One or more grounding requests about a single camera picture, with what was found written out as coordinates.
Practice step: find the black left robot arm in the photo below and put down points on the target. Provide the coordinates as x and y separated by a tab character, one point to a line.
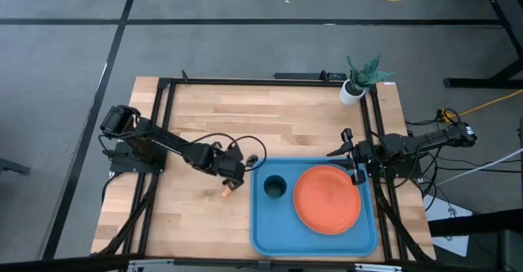
157	137

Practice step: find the black metal stand frame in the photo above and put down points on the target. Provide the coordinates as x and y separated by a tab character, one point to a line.
470	83

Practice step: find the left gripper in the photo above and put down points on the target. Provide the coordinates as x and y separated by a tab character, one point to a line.
233	168

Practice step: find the black power strip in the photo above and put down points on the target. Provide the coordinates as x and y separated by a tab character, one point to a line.
302	76

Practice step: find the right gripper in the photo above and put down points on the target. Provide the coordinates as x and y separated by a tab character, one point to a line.
361	153

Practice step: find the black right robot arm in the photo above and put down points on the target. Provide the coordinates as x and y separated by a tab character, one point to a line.
408	143

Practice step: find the orange round plate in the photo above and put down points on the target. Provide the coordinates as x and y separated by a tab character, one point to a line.
327	200

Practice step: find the blue plastic tray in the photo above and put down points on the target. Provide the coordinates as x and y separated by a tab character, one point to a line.
278	231

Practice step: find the white sheet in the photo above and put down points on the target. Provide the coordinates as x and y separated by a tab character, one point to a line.
443	208

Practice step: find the dark green ribbed cup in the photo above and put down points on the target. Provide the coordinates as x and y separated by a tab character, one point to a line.
275	187

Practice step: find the black stand foot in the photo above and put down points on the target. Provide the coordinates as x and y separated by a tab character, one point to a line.
12	166

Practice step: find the black beam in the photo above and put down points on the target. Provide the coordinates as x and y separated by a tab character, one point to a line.
482	223

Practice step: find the snake plant in white pot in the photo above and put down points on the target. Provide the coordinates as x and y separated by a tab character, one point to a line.
350	94

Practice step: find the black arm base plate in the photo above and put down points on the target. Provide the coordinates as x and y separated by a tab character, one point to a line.
122	163
410	170

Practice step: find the black foreground crossbar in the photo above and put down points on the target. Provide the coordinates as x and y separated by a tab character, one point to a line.
81	262

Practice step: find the black aluminium table frame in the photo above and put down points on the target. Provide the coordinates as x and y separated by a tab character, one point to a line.
261	82

